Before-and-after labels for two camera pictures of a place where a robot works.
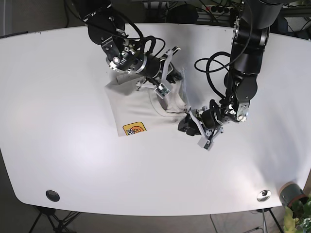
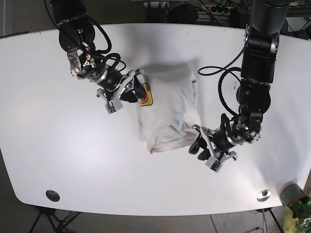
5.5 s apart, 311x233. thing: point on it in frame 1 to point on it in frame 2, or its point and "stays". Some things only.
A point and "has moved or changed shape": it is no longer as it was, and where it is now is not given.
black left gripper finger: x=173 y=75 to x=140 y=92
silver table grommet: x=263 y=195 stays
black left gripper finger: x=163 y=89 to x=116 y=104
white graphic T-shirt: x=137 y=111 has moved or changed shape
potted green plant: x=297 y=212 stays
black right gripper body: x=219 y=115 to x=245 y=129
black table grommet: x=52 y=196 stays
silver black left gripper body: x=119 y=54 to x=107 y=76
